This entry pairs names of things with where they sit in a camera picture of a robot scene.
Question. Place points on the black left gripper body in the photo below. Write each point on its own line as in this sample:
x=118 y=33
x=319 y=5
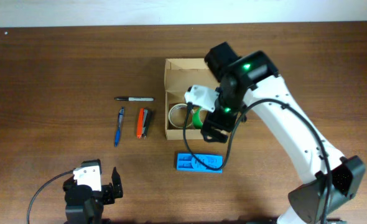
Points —
x=107 y=191

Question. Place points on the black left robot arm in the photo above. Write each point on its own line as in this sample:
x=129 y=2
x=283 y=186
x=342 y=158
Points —
x=88 y=213

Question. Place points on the black silver marker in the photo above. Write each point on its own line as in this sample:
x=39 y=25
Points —
x=133 y=98

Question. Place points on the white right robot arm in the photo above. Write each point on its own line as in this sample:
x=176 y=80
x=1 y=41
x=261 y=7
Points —
x=253 y=83

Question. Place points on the blue plastic case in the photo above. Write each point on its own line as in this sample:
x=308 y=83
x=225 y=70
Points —
x=186 y=162

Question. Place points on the open cardboard box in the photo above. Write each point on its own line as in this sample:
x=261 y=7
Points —
x=179 y=75

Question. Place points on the orange black stapler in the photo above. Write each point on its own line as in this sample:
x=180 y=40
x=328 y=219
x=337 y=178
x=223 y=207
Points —
x=143 y=122

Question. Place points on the white tape roll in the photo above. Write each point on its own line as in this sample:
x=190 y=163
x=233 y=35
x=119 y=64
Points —
x=177 y=115

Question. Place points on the green tape roll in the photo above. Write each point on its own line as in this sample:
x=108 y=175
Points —
x=199 y=116

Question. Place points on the blue pen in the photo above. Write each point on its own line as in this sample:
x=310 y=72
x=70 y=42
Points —
x=118 y=129

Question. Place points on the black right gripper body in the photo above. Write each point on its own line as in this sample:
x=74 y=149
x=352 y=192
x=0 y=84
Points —
x=216 y=126

